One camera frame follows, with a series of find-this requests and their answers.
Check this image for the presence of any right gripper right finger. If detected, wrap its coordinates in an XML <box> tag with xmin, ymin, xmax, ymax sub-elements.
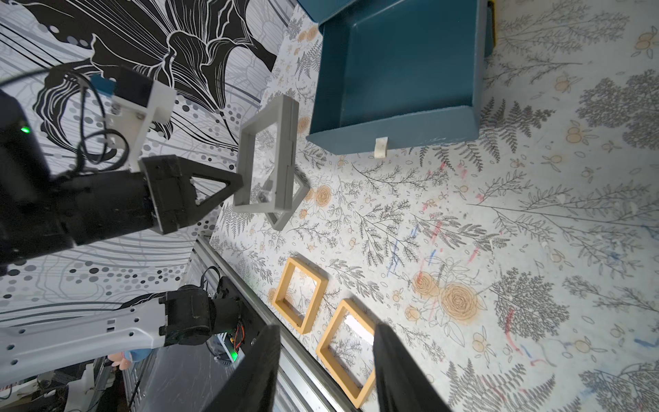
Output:
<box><xmin>373</xmin><ymin>323</ymin><xmax>451</xmax><ymax>412</ymax></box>

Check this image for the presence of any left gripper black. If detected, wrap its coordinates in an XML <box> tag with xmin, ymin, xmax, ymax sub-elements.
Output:
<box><xmin>138</xmin><ymin>156</ymin><xmax>244</xmax><ymax>234</ymax></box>

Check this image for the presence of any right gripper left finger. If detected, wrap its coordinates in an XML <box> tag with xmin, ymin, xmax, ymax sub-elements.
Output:
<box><xmin>204</xmin><ymin>325</ymin><xmax>281</xmax><ymax>412</ymax></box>

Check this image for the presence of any yellow brooch box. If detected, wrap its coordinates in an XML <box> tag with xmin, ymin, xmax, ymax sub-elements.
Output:
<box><xmin>271</xmin><ymin>257</ymin><xmax>329</xmax><ymax>335</ymax></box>
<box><xmin>316</xmin><ymin>299</ymin><xmax>376</xmax><ymax>409</ymax></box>

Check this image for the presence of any teal drawer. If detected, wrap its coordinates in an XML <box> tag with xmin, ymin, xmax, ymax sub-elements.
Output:
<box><xmin>307</xmin><ymin>0</ymin><xmax>496</xmax><ymax>155</ymax></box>

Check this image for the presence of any teal drawer cabinet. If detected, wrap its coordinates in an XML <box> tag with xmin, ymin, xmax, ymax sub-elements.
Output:
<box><xmin>298</xmin><ymin>0</ymin><xmax>355</xmax><ymax>23</ymax></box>

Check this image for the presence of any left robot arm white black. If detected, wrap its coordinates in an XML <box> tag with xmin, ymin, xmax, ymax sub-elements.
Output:
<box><xmin>1</xmin><ymin>94</ymin><xmax>242</xmax><ymax>386</ymax></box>

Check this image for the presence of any aluminium rail frame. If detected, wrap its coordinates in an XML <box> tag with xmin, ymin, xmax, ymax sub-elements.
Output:
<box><xmin>189</xmin><ymin>233</ymin><xmax>356</xmax><ymax>412</ymax></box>

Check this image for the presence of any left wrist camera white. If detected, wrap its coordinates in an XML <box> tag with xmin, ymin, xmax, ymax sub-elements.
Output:
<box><xmin>91</xmin><ymin>68</ymin><xmax>176</xmax><ymax>172</ymax></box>

